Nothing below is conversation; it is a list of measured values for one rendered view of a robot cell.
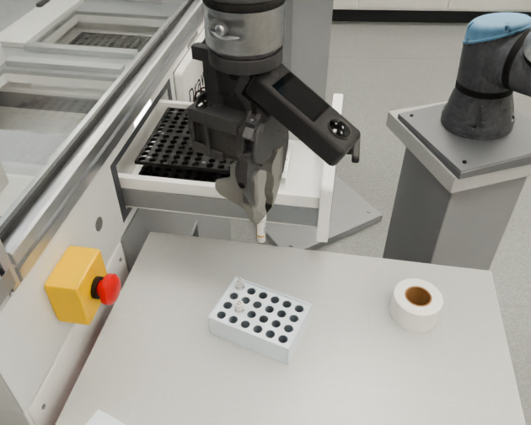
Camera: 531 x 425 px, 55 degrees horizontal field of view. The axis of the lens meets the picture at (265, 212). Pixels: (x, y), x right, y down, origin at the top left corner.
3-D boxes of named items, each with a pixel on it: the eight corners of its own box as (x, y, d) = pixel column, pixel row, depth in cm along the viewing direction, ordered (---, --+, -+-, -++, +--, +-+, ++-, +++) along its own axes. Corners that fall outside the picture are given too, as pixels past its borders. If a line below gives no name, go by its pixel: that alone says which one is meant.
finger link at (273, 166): (242, 189, 66) (238, 129, 60) (283, 203, 64) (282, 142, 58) (229, 204, 64) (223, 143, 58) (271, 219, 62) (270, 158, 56)
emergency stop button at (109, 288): (126, 288, 68) (120, 267, 66) (114, 312, 65) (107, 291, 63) (104, 285, 69) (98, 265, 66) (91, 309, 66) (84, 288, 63)
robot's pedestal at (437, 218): (426, 289, 180) (489, 91, 130) (479, 361, 158) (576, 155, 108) (348, 310, 173) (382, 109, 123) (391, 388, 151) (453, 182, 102)
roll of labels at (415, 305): (436, 298, 79) (442, 281, 77) (438, 336, 74) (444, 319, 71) (389, 292, 80) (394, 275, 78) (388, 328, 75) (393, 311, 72)
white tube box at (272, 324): (310, 320, 76) (312, 303, 74) (287, 365, 70) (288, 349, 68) (236, 293, 80) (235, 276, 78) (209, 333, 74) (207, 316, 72)
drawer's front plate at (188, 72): (219, 63, 129) (217, 19, 122) (187, 123, 107) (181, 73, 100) (212, 62, 129) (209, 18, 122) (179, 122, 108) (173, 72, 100)
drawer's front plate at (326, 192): (338, 142, 102) (343, 92, 94) (327, 244, 80) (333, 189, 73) (329, 142, 102) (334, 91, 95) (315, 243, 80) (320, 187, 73)
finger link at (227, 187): (224, 209, 64) (222, 144, 58) (266, 224, 61) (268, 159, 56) (211, 223, 61) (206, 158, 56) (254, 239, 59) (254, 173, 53)
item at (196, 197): (329, 140, 100) (331, 112, 96) (317, 229, 80) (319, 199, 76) (131, 122, 105) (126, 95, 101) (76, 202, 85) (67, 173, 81)
